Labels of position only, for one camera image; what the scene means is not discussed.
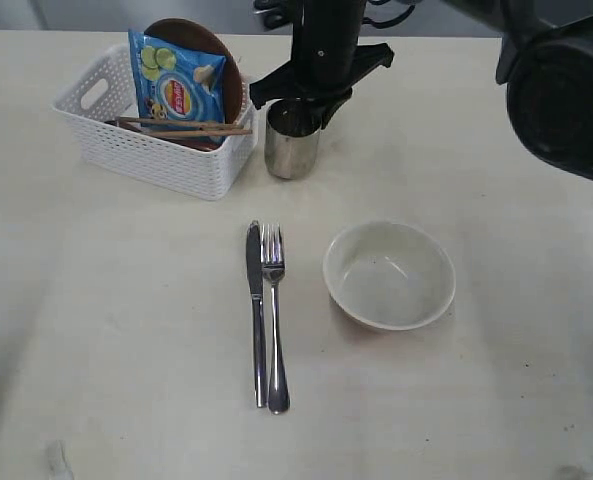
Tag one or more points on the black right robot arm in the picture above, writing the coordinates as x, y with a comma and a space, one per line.
547, 70

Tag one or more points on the silver fork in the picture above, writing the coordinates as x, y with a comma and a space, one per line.
273, 271

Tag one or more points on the white plastic woven basket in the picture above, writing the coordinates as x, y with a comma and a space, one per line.
104, 91

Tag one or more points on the blue chips bag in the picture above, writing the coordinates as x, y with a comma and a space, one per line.
176, 83

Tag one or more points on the stainless steel cup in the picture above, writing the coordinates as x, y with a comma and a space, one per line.
291, 139

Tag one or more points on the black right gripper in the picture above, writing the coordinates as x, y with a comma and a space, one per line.
326, 60

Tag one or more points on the silver table knife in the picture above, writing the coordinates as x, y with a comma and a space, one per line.
255, 282

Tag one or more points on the white ceramic bowl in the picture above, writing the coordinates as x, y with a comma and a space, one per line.
389, 277

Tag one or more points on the lower brown chopstick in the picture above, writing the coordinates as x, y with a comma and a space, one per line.
182, 134

